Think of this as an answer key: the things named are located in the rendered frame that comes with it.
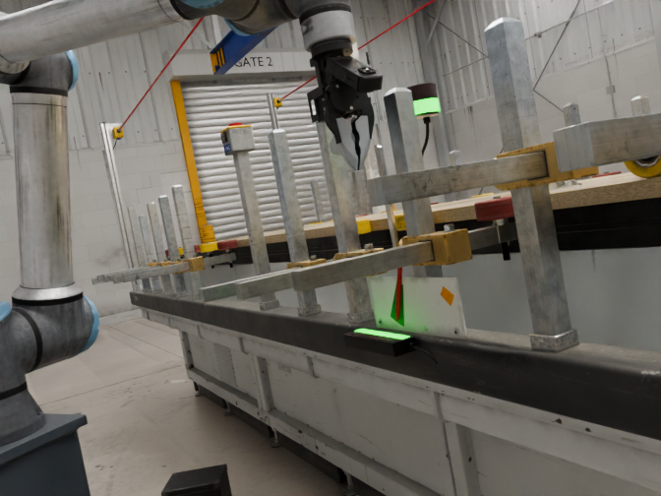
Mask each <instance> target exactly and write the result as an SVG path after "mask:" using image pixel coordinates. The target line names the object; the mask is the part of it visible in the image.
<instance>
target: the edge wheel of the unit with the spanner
mask: <svg viewBox="0 0 661 496"><path fill-rule="evenodd" d="M474 207H475V213H476V218H477V221H489V220H492V221H493V223H496V224H497V225H502V224H507V223H509V220H508V217H514V212H513V206H512V200H511V196H507V197H502V198H501V196H495V197H493V199H491V200H486V201H481V202H476V203H475V204H474ZM501 246H502V252H503V258H504V261H507V260H510V259H511V256H510V250H509V245H508V242H503V243H501Z"/></svg>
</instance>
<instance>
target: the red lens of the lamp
mask: <svg viewBox="0 0 661 496"><path fill-rule="evenodd" d="M408 89H409V90H411V92H412V98H413V99H417V98H422V97H427V96H436V97H437V98H438V92H437V86H436V84H432V83H431V84H422V85H417V86H413V87H410V88H408Z"/></svg>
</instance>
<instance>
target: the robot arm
mask: <svg viewBox="0 0 661 496"><path fill-rule="evenodd" d="M210 15H218V16H221V17H223V18H224V20H225V22H226V23H227V25H228V26H229V27H230V28H231V29H232V30H233V31H234V32H235V33H237V34H239V35H243V36H247V35H254V34H258V33H260V32H262V31H265V30H268V29H271V28H273V27H276V26H279V25H282V24H285V23H287V22H290V21H293V20H296V19H299V22H300V26H301V32H302V35H303V41H304V46H305V50H306V51H308V52H309V53H311V54H312V58H311V59H310V66H311V67H315V70H316V75H317V81H318V87H317V88H315V89H314V90H312V91H310V92H309V93H307V97H308V101H309V107H310V112H311V118H312V123H314V122H316V121H318V123H323V122H326V124H327V126H328V128H329V129H330V130H331V132H332V139H331V141H330V151H331V153H332V154H334V155H342V156H343V158H344V159H345V161H346V162H347V163H348V165H349V166H350V167H351V168H352V169H353V170H354V171H356V170H360V169H361V168H362V166H363V164H364V162H365V159H366V156H367V153H368V150H369V146H370V141H371V139H372V134H373V128H374V122H375V115H374V109H373V106H372V103H371V98H370V97H368V95H367V93H371V92H373V91H378V90H381V89H382V83H383V74H382V73H380V72H378V71H377V70H375V69H373V68H371V67H369V66H368V65H366V64H364V63H362V62H360V61H359V60H357V59H355V58H353V57H351V56H349V55H351V54H352V53H353V48H352V45H353V44H354V43H355V42H356V40H357V36H356V30H355V26H354V20H353V15H352V13H351V7H350V1H349V0H54V1H51V2H48V3H44V4H41V5H38V6H35V7H32V8H29V9H25V10H23V11H20V12H17V13H14V14H11V15H8V14H6V13H3V12H0V84H5V85H9V88H10V96H11V99H12V118H13V137H14V157H15V176H16V195H17V215H18V234H19V253H20V273H21V284H20V285H19V286H18V287H17V288H16V289H15V290H14V291H13V292H12V307H11V305H10V304H9V303H8V302H7V301H0V447H2V446H5V445H8V444H10V443H13V442H16V441H18V440H21V439H23V438H25V437H27V436H29V435H30V434H32V433H34V432H36V431H37V430H39V429H40V428H42V427H43V426H44V425H45V423H46V422H45V417H44V413H43V411H42V410H41V408H40V407H39V405H38V404H37V403H36V401H35V400H34V398H33V397H32V395H31V394H30V392H29V389H28V385H27V380H26V375H25V374H28V373H30V372H32V371H35V370H38V369H41V368H43V367H46V366H49V365H52V364H54V363H57V362H60V361H63V360H66V359H70V358H73V357H75V356H77V355H78V354H80V353H82V352H84V351H86V350H88V349H89V348H90V347H91V346H92V345H93V343H94V342H95V340H96V338H97V335H98V331H99V328H98V326H99V318H98V313H97V310H96V308H95V306H94V304H93V303H92V301H89V298H88V297H86V296H85V295H83V289H82V288H81V287H80V286H79V285H77V284H76V283H75V282H74V276H73V249H72V223H71V196H70V169H69V143H68V116H67V100H68V91H70V90H71V89H72V88H73V87H74V86H75V85H76V84H75V82H77V81H78V78H79V65H78V60H77V58H76V55H75V53H74V52H73V49H77V48H81V47H84V46H88V45H92V44H96V43H100V42H103V41H107V40H110V39H114V38H118V37H122V36H125V35H129V34H133V33H137V32H141V31H147V30H151V29H155V28H159V27H163V26H166V25H170V24H174V23H178V22H182V21H185V20H186V21H191V20H195V19H198V18H202V17H206V16H210ZM311 100H314V104H315V109H316V114H315V115H313V110H312V104H311ZM352 115H355V116H357V117H353V118H352V119H351V123H350V122H349V121H348V120H346V119H349V118H351V117H352Z"/></svg>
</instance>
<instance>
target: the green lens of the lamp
mask: <svg viewBox="0 0 661 496"><path fill-rule="evenodd" d="M413 104H414V110H415V115H416V114H420V113H424V112H431V111H439V113H440V112H441V109H440V104H439V99H438V98H435V97H433V98H425V99H420V100H416V101H413Z"/></svg>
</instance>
